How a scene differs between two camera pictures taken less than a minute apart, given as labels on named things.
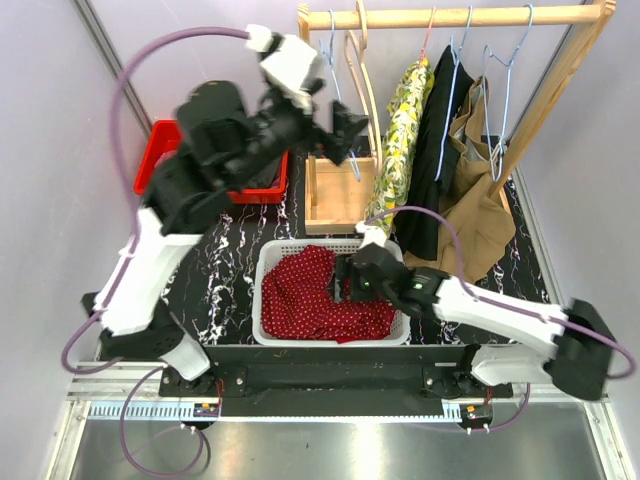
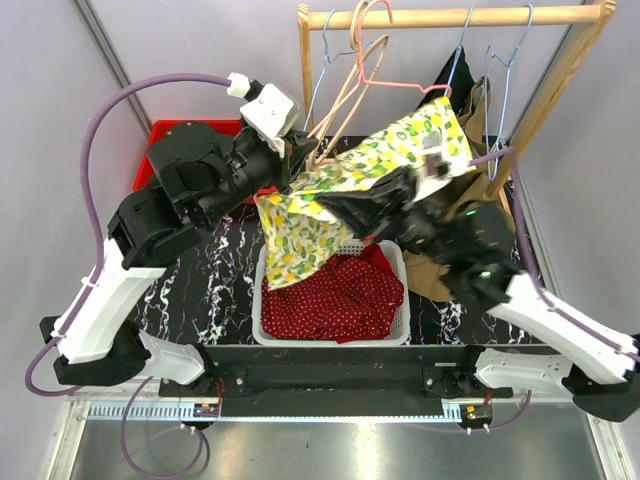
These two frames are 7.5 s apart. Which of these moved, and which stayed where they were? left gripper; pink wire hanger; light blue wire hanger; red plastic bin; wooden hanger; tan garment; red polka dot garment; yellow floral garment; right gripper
Moved: pink wire hanger; right gripper; wooden hanger; yellow floral garment; left gripper; light blue wire hanger
Stayed: tan garment; red plastic bin; red polka dot garment
